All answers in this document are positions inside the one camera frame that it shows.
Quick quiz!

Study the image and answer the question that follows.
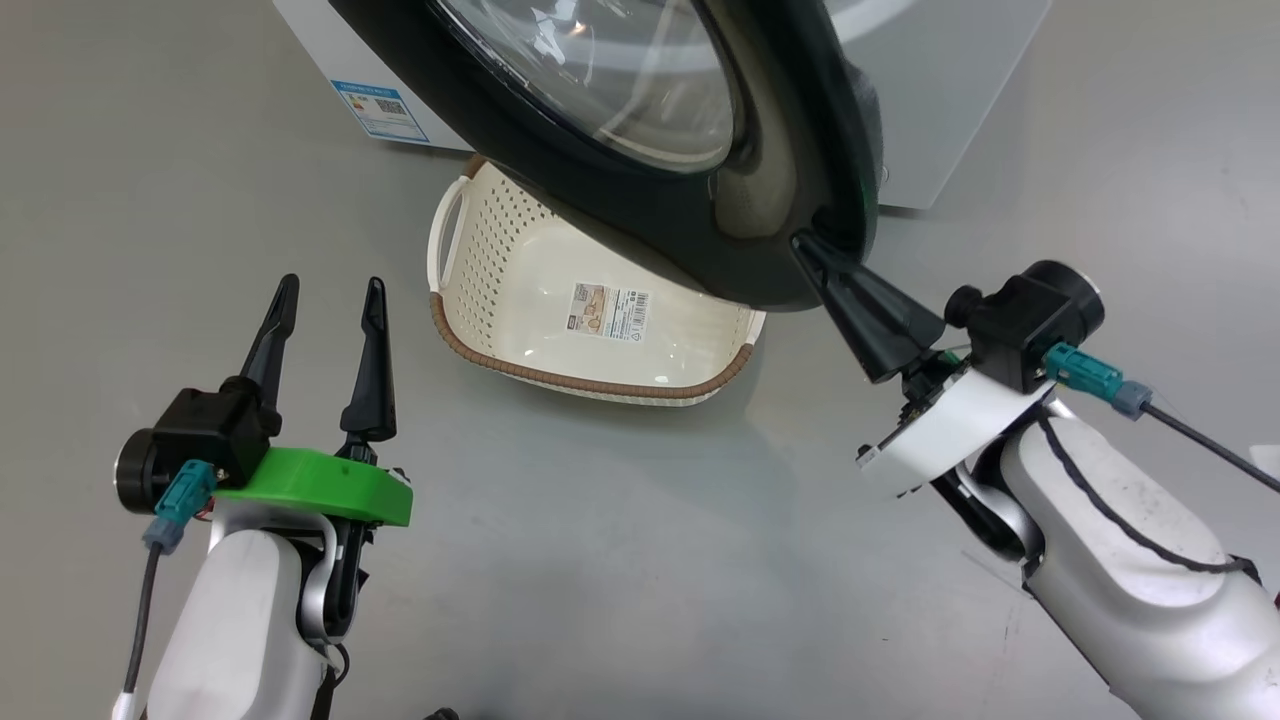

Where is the right camera cable teal plug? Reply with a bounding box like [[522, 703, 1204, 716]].
[[1044, 342, 1280, 497]]

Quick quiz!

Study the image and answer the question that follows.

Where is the cream perforated basket brown rim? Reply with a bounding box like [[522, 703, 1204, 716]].
[[426, 154, 769, 409]]

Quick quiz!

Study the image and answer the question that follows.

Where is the blue energy label sticker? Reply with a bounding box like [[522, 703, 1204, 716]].
[[329, 79, 432, 145]]

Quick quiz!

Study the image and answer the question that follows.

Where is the white front-load washing machine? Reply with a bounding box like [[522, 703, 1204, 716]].
[[270, 0, 1052, 212]]

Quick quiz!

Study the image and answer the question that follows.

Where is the camera cable teal plug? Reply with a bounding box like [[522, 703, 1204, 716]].
[[1044, 342, 1280, 497], [111, 459, 219, 720]]

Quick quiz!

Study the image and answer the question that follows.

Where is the dark round glass washer door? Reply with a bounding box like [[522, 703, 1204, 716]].
[[327, 0, 887, 314]]

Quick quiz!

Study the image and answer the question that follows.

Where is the left camera cable teal plug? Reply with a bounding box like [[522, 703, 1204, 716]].
[[111, 459, 219, 720]]

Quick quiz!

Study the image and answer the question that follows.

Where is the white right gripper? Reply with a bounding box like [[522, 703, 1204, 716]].
[[789, 230, 1053, 499]]

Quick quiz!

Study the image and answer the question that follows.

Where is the paper product label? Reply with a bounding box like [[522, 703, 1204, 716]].
[[569, 281, 652, 342]]

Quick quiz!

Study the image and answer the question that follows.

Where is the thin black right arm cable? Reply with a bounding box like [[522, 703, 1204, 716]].
[[1034, 414, 1263, 577]]

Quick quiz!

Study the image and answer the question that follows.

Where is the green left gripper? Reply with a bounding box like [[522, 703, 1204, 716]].
[[211, 273, 415, 529]]

